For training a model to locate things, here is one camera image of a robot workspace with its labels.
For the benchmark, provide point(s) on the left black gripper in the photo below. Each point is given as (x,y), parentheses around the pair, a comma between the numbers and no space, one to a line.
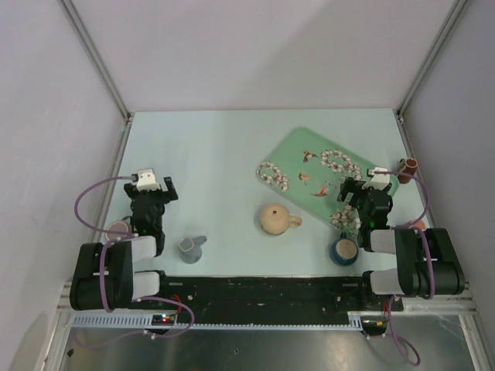
(166,196)

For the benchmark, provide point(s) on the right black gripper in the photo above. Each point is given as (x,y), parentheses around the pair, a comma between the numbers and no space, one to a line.
(352,185)

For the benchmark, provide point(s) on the brown mug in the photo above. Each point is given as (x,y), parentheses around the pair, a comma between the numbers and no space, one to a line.
(406,166)

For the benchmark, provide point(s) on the mauve mug black handle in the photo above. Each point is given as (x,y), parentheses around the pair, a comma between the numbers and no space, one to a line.
(116,229)

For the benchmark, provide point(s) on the blue striped mug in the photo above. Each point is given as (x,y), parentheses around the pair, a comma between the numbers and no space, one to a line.
(344,251)

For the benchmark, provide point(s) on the small grey mug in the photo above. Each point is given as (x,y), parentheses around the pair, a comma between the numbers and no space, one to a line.
(190,249)

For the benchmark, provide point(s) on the beige round mug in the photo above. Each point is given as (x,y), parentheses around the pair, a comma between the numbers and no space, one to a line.
(275,219)

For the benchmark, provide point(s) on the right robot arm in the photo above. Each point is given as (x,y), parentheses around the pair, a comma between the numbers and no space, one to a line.
(426,262)

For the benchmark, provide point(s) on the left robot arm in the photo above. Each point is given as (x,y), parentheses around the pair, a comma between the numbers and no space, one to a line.
(103,275)

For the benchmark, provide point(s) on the green floral tray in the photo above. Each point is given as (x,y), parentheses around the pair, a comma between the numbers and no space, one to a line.
(308,170)

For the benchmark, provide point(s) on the small circuit board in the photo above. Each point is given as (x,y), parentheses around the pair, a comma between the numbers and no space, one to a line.
(164,319)

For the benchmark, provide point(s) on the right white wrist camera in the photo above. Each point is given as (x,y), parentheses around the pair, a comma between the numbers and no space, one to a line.
(379,178)

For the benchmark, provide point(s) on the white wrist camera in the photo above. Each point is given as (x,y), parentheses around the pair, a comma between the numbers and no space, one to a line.
(145,180)
(379,178)

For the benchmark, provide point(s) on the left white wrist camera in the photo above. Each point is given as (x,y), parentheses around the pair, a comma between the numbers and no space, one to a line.
(145,180)

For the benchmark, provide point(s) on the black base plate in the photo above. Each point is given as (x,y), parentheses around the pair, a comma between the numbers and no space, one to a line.
(269,300)

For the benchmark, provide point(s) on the white cable duct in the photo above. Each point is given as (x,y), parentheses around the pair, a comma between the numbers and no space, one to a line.
(144,321)

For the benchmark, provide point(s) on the left aluminium frame post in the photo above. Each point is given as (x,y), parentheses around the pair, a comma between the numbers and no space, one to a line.
(90,48)

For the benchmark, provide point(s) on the aluminium frame post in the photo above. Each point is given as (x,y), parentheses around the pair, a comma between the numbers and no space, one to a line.
(90,48)
(453,18)

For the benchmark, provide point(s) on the right aluminium frame post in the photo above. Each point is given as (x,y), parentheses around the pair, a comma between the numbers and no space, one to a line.
(453,18)

